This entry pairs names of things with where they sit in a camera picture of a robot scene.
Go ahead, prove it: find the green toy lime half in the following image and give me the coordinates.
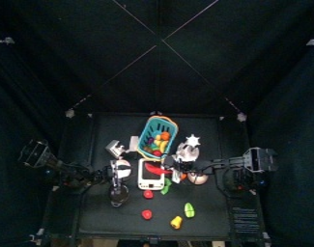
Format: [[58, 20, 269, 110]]
[[184, 202, 196, 219]]

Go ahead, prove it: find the dark round toy pan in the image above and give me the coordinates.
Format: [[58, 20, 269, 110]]
[[109, 184, 131, 208]]

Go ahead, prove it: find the white round toy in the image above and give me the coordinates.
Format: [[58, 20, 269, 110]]
[[110, 159, 133, 179]]

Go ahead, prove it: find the red toy chili pepper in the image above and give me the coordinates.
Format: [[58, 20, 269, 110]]
[[143, 162, 174, 176]]

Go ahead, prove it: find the silver white toy kettle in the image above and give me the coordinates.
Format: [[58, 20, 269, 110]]
[[174, 142, 201, 163]]

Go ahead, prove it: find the yellow toy banana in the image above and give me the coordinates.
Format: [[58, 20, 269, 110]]
[[153, 133, 169, 154]]

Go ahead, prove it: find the brown toy bowl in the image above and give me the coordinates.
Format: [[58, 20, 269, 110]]
[[188, 172, 209, 186]]

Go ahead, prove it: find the green toy leaf vegetable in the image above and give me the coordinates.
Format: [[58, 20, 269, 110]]
[[158, 178, 173, 196]]

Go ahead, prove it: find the teal toy shopping basket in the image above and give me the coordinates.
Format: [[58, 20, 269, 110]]
[[135, 115, 180, 160]]

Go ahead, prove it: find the white star-shaped toy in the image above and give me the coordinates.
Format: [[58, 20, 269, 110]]
[[185, 134, 201, 148]]

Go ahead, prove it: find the grey white toy block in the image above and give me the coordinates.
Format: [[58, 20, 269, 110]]
[[103, 139, 127, 158]]

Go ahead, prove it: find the white toy card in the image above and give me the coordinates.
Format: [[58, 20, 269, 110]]
[[126, 135, 141, 152]]

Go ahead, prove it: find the yellow toy bell pepper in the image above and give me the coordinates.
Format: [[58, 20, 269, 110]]
[[169, 215, 184, 231]]

